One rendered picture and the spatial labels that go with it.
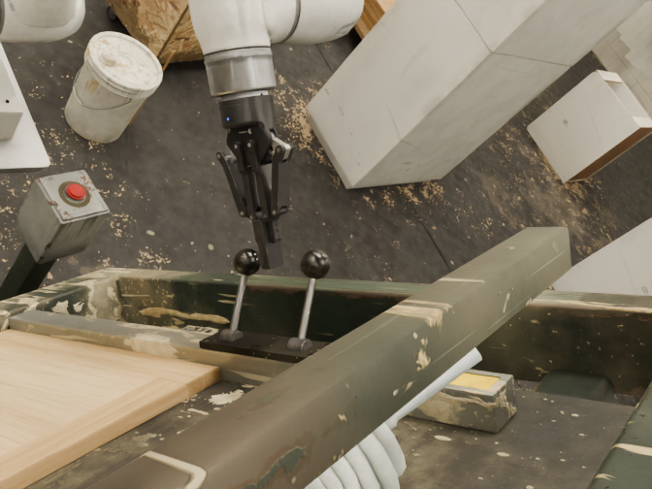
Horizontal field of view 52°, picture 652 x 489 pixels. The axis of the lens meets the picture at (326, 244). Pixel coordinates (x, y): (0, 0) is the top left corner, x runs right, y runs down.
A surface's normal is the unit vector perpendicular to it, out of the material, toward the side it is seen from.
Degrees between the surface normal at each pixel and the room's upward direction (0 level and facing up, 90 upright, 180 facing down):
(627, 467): 57
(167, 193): 0
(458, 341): 33
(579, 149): 90
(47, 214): 90
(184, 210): 0
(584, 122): 90
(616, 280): 90
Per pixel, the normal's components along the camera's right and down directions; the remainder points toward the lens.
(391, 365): 0.78, 0.01
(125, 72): 0.58, -0.52
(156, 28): -0.58, 0.29
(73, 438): -0.15, -0.97
